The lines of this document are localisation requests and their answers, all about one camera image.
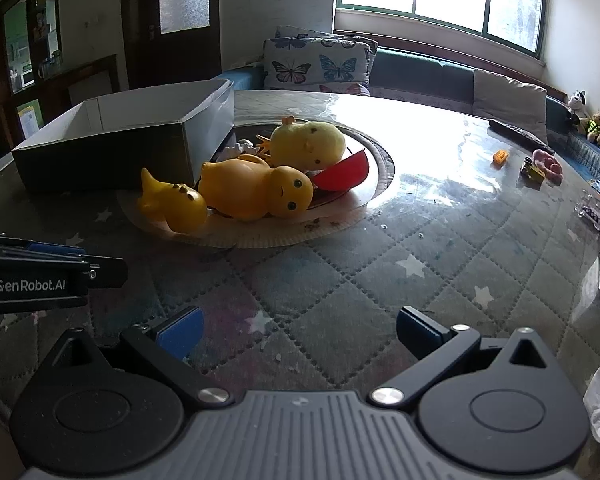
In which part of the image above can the yellow plush chick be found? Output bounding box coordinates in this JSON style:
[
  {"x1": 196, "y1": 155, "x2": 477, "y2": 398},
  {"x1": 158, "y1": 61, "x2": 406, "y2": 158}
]
[{"x1": 256, "y1": 115, "x2": 348, "y2": 170}]

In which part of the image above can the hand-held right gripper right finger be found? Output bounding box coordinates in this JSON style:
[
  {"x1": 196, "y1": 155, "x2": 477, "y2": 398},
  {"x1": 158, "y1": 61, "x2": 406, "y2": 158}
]
[{"x1": 371, "y1": 306, "x2": 564, "y2": 408}]

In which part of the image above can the grey cardboard box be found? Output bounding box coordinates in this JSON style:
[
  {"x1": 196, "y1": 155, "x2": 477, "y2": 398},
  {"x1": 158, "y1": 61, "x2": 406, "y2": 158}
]
[{"x1": 11, "y1": 80, "x2": 236, "y2": 194}]

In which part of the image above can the beige cushion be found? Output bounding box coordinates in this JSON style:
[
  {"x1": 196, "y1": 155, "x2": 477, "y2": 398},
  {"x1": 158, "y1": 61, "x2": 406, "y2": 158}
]
[{"x1": 472, "y1": 67, "x2": 549, "y2": 144}]

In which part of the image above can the pink toy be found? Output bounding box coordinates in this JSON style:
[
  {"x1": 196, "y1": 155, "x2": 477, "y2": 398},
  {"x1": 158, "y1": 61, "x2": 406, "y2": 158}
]
[{"x1": 532, "y1": 148, "x2": 564, "y2": 181}]

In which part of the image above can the black and white plush toy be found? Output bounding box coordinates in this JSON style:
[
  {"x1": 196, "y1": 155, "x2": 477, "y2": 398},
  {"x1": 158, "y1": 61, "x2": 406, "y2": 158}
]
[{"x1": 565, "y1": 90, "x2": 587, "y2": 126}]

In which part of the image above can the flat butterfly print pillow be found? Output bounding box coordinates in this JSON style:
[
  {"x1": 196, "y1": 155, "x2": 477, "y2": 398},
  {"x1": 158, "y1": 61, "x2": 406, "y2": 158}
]
[{"x1": 274, "y1": 24, "x2": 379, "y2": 52}]

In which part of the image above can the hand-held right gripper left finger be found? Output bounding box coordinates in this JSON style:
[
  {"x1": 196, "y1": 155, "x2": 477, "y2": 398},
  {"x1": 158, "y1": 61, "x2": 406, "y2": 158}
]
[{"x1": 39, "y1": 306, "x2": 233, "y2": 409}]

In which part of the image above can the small yellow toy car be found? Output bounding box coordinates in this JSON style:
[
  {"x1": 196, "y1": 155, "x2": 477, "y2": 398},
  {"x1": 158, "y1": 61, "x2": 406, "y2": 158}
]
[{"x1": 519, "y1": 156, "x2": 546, "y2": 181}]

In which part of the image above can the black remote control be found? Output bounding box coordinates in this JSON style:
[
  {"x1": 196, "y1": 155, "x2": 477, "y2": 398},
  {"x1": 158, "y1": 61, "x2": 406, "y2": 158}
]
[{"x1": 488, "y1": 118, "x2": 556, "y2": 155}]

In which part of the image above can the yellow rubber doll toy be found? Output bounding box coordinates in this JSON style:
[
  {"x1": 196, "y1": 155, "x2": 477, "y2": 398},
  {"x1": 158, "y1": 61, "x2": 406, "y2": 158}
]
[{"x1": 198, "y1": 154, "x2": 315, "y2": 222}]

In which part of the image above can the clear plastic box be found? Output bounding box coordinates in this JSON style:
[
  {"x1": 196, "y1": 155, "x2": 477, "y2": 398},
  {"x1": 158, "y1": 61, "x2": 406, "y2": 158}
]
[{"x1": 577, "y1": 187, "x2": 600, "y2": 231}]

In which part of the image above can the dark wooden door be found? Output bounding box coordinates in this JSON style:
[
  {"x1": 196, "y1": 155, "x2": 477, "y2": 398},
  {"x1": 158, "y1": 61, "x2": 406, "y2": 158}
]
[{"x1": 120, "y1": 0, "x2": 221, "y2": 91}]

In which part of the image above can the large butterfly print pillow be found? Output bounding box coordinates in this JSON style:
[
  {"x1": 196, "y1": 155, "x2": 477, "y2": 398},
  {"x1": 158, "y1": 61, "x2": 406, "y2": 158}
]
[{"x1": 262, "y1": 37, "x2": 379, "y2": 96}]

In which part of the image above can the dark wooden sideboard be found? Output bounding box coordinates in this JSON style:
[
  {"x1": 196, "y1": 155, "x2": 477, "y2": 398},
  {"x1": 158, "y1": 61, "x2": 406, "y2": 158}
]
[{"x1": 42, "y1": 53, "x2": 119, "y2": 121}]

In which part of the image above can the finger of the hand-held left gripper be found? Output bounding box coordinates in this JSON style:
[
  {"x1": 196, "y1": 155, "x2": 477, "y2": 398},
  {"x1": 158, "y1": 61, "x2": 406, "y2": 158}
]
[
  {"x1": 0, "y1": 232, "x2": 88, "y2": 261},
  {"x1": 82, "y1": 255, "x2": 129, "y2": 291}
]

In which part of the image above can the quilted star tablecloth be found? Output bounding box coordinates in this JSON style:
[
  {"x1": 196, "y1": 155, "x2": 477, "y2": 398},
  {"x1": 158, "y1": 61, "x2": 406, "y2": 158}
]
[{"x1": 0, "y1": 89, "x2": 600, "y2": 461}]

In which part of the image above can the teal sofa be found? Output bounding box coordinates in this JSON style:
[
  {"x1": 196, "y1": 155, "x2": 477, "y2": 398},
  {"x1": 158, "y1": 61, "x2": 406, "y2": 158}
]
[{"x1": 209, "y1": 47, "x2": 600, "y2": 183}]

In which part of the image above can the red plastic bowl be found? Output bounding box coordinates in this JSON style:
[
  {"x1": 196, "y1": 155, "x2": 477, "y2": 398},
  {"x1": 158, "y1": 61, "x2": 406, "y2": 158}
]
[{"x1": 309, "y1": 150, "x2": 371, "y2": 194}]

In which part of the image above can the small yellow duck toy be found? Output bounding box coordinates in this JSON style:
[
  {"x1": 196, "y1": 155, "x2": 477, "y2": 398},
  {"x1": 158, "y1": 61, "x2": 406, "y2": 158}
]
[{"x1": 137, "y1": 167, "x2": 209, "y2": 235}]

